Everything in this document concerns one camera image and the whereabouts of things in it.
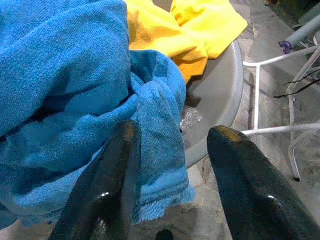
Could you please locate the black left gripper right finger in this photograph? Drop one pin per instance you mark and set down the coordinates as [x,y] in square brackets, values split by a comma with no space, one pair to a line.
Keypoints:
[255,195]

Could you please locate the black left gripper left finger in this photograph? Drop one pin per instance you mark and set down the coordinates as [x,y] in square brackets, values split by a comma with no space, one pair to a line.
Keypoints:
[100,200]

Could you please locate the blue shirt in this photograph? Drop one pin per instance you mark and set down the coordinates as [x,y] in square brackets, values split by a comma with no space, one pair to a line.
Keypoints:
[62,75]

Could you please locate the white folding table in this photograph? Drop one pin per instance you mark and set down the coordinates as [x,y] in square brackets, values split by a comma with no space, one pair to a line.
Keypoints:
[257,100]

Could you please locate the clear plastic wrap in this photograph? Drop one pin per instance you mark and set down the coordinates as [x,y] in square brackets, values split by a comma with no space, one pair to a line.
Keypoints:
[190,117]

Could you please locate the grey laundry bucket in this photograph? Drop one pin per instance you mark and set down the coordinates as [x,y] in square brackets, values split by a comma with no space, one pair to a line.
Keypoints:
[220,87]

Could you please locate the yellow shirt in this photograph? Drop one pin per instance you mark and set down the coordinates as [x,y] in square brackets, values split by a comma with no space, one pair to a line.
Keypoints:
[187,30]

